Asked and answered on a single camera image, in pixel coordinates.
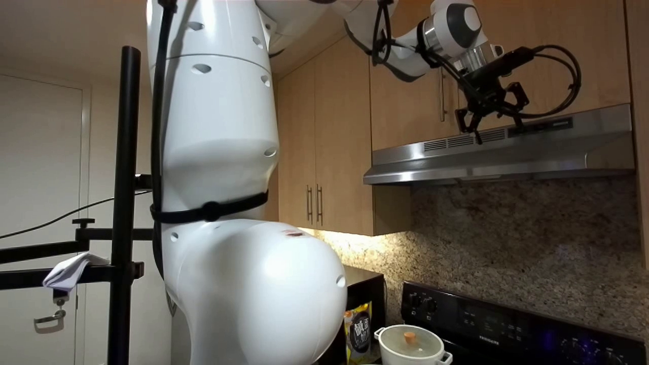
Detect white ceramic pot with lid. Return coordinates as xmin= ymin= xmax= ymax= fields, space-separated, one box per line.
xmin=374 ymin=325 xmax=454 ymax=365

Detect wooden upper cabinets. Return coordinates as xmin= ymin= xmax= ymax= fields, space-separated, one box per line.
xmin=277 ymin=0 xmax=630 ymax=234

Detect black stove control panel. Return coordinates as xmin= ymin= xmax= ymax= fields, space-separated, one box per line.
xmin=401 ymin=283 xmax=647 ymax=365

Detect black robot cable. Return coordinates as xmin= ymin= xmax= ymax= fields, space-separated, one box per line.
xmin=368 ymin=0 xmax=584 ymax=121

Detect white cloth on stand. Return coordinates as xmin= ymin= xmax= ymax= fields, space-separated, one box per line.
xmin=42 ymin=252 xmax=105 ymax=291

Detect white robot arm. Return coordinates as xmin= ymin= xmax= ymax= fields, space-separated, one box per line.
xmin=146 ymin=0 xmax=494 ymax=365

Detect black camera stand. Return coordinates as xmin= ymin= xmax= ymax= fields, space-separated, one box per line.
xmin=0 ymin=46 xmax=150 ymax=365

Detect black countertop appliance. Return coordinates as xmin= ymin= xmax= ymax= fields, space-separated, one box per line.
xmin=318 ymin=266 xmax=385 ymax=365

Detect yellow snack bag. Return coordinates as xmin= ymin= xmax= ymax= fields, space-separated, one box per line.
xmin=344 ymin=302 xmax=374 ymax=365

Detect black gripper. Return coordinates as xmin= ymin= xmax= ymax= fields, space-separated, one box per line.
xmin=454 ymin=69 xmax=529 ymax=143

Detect stainless steel range hood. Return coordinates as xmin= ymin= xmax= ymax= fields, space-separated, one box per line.
xmin=363 ymin=102 xmax=635 ymax=185

